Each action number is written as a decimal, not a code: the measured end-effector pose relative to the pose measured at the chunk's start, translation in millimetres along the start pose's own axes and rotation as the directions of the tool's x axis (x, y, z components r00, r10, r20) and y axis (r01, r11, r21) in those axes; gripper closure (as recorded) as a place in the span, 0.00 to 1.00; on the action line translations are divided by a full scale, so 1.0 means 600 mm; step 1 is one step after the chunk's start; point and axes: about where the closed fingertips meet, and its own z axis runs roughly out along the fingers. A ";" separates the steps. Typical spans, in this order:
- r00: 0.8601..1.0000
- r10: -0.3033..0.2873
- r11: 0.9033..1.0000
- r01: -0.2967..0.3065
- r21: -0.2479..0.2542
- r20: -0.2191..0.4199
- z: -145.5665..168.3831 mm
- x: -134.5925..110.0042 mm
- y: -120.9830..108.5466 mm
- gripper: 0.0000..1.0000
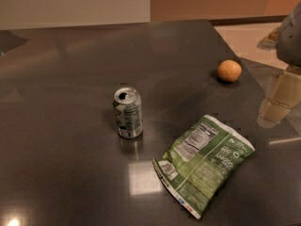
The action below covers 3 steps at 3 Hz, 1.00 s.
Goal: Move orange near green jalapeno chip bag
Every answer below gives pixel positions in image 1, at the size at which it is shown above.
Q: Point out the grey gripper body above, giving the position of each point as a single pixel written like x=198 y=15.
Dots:
x=291 y=40

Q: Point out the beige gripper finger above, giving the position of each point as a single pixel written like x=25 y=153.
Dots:
x=282 y=94

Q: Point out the silver green soda can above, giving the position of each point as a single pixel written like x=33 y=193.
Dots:
x=127 y=106

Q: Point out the green jalapeno chip bag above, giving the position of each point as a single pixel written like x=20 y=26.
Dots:
x=199 y=162

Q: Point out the orange fruit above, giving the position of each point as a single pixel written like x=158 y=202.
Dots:
x=229 y=71

